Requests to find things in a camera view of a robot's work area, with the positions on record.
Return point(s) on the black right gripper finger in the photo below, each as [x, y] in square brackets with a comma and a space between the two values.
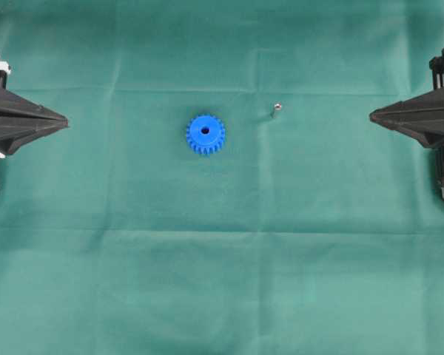
[425, 137]
[430, 103]

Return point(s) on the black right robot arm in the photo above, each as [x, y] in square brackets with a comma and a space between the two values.
[421, 118]

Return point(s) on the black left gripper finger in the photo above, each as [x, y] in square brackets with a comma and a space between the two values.
[16, 133]
[12, 105]

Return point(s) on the blue plastic gear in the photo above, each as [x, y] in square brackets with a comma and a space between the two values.
[206, 134]

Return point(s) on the green cloth mat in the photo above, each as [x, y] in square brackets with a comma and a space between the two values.
[313, 232]

